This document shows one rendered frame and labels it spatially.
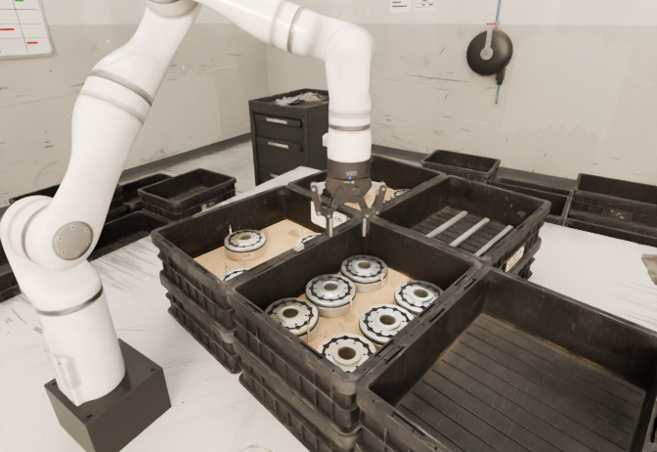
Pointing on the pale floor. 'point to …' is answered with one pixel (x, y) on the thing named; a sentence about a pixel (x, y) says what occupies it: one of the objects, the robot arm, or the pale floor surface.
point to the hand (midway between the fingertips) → (347, 227)
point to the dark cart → (287, 134)
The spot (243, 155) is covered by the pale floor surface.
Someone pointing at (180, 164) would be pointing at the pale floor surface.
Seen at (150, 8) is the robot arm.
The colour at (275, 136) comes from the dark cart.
